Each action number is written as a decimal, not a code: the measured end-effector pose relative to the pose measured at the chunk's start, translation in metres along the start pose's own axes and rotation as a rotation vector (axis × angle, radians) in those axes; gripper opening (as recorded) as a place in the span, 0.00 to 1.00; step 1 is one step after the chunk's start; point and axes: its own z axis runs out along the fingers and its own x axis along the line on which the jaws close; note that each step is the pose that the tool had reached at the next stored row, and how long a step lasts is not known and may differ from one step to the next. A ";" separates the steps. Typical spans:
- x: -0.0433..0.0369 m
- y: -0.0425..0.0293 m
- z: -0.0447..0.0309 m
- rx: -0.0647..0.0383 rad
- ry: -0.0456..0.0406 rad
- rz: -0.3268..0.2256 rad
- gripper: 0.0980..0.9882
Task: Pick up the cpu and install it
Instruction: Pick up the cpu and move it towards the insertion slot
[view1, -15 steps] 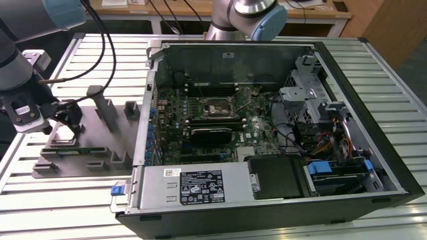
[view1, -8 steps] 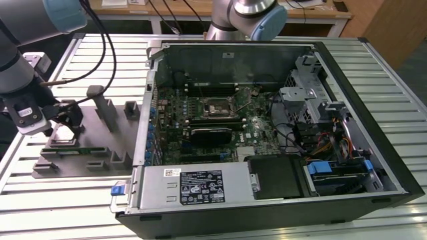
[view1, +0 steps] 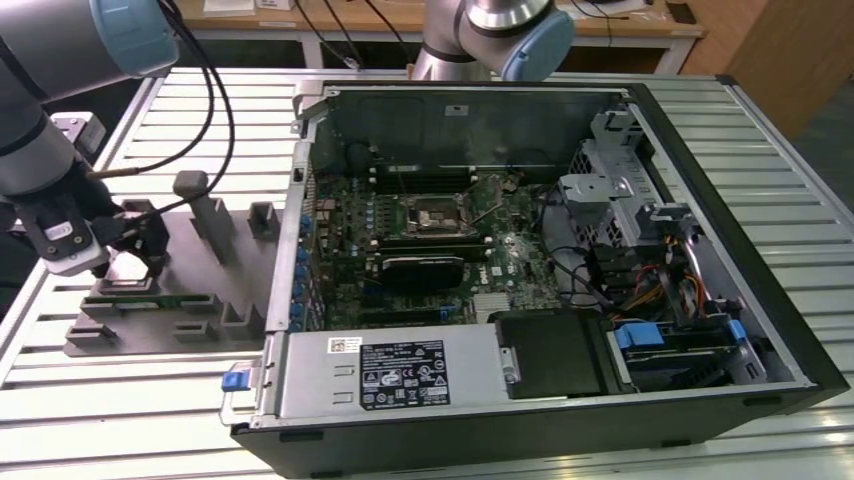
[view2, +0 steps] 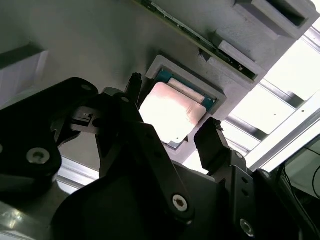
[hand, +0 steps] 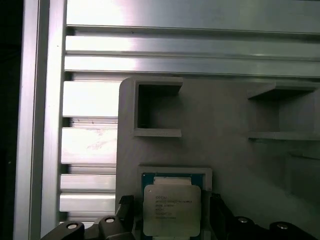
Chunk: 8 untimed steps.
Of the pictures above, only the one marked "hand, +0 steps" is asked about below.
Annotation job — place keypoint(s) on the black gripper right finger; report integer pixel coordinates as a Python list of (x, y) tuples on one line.
[(237, 230)]

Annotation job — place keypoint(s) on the grey parts rack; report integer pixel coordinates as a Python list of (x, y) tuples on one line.
[(212, 140)]

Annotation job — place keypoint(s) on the silver CPU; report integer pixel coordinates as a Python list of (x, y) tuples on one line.
[(172, 210)]

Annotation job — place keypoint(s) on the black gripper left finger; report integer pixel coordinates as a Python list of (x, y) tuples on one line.
[(110, 230)]

